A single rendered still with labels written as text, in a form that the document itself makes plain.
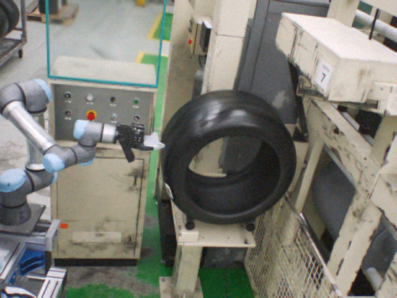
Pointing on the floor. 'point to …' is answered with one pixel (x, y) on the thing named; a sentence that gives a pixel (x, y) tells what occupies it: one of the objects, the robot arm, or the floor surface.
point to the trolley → (10, 22)
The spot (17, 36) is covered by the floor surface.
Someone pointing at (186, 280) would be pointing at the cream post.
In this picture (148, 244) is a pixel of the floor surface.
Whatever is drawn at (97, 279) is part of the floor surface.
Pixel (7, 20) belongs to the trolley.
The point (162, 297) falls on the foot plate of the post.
